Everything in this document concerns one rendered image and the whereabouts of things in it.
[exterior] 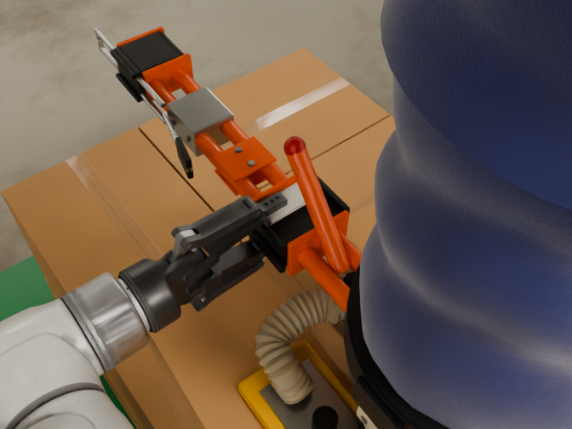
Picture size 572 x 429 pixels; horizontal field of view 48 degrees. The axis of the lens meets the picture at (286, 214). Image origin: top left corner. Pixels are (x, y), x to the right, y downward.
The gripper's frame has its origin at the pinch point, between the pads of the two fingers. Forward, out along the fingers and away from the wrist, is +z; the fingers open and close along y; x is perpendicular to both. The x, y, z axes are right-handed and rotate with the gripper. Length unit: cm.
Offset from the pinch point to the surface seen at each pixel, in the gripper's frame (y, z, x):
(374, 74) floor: 120, 138, -117
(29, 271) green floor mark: 120, -23, -110
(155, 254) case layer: 66, 1, -52
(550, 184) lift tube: -41, -11, 31
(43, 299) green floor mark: 120, -24, -97
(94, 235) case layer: 66, -8, -66
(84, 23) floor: 120, 55, -228
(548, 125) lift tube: -43, -11, 30
